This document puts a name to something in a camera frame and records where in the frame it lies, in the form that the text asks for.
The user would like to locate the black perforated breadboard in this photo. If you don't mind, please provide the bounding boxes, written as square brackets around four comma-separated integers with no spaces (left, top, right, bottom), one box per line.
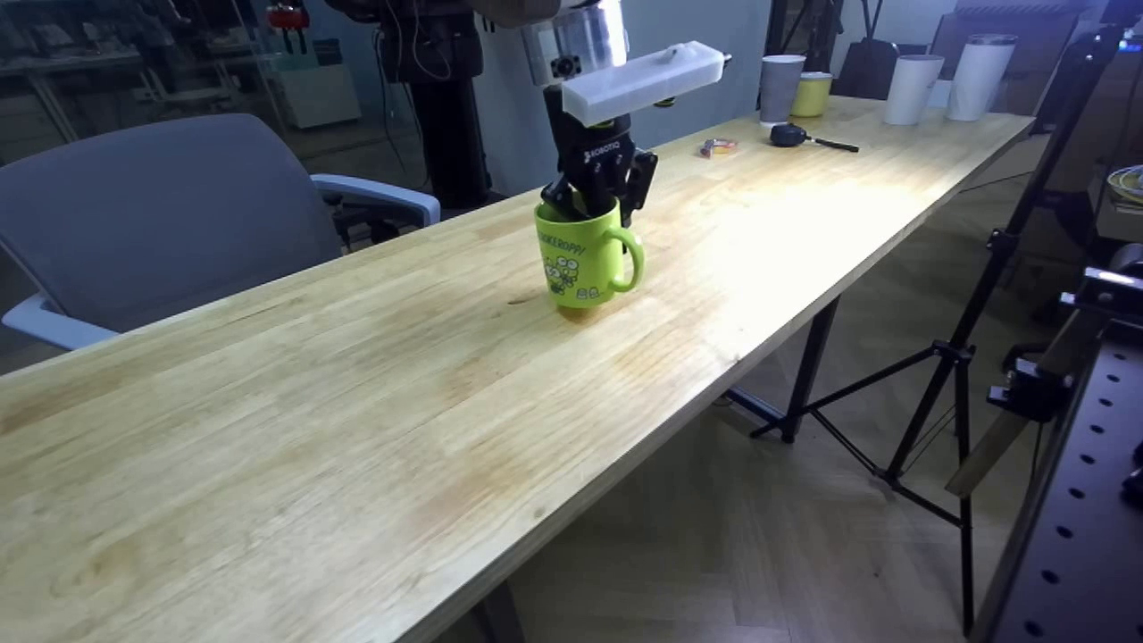
[986,336,1143,643]

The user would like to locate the black table leg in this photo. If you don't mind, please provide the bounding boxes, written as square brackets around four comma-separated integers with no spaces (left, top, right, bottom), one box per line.
[777,297,843,447]
[475,578,529,643]

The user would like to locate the black tripod stand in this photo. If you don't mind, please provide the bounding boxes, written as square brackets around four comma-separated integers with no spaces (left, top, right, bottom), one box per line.
[748,19,1136,640]

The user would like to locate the grey office chair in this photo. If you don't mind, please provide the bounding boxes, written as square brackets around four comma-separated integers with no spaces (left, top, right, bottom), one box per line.
[0,110,445,354]

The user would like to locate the green ceramic mug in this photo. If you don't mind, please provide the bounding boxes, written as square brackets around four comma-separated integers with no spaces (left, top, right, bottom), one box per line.
[531,198,650,322]

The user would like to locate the white background cabinet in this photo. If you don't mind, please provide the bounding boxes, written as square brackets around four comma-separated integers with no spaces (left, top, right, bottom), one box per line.
[274,59,366,132]

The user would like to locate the black clamp mount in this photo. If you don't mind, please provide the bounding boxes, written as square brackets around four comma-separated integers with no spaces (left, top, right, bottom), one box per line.
[983,265,1143,425]

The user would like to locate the black key fob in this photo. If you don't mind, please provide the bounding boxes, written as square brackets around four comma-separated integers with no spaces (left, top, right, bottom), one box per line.
[767,118,813,152]

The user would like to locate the black bag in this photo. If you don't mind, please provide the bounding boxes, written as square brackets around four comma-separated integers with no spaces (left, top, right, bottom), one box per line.
[833,37,904,105]

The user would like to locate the yellow cup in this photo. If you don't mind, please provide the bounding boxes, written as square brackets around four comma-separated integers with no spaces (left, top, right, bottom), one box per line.
[788,69,836,121]

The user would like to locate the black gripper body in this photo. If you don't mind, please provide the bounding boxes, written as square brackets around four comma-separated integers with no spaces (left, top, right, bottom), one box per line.
[544,85,644,190]

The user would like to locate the beige round stool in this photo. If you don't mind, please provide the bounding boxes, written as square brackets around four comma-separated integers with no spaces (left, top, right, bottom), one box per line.
[1093,160,1143,246]

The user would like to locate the dark equipment stand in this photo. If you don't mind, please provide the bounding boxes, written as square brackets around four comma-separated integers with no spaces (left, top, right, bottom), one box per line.
[326,0,510,218]

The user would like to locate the grey cup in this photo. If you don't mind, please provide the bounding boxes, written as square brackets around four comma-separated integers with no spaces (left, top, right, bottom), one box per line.
[758,52,811,127]

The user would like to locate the small red object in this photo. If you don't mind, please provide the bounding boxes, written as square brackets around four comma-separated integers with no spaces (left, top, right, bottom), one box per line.
[264,0,313,37]

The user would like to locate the metal bracket strip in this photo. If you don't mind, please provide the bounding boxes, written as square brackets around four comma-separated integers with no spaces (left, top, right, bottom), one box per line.
[942,403,1030,499]

